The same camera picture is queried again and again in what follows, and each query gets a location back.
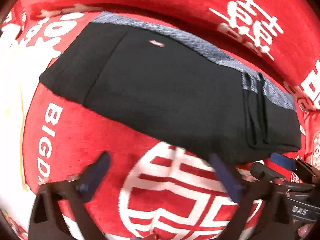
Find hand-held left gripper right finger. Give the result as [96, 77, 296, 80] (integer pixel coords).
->
[209, 152, 295, 240]

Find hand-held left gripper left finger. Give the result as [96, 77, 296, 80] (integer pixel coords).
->
[29, 151, 111, 240]

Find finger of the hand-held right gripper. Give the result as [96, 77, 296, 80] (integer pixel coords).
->
[270, 152, 320, 183]
[251, 162, 316, 191]

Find black pants with blue stripes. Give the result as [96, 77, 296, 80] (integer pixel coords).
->
[39, 11, 303, 166]

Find person's right hand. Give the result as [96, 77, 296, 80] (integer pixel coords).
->
[297, 224, 314, 238]

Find red printed cloth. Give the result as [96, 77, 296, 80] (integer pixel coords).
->
[0, 0, 320, 240]

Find white cloth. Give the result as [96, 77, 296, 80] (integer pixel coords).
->
[0, 47, 49, 233]

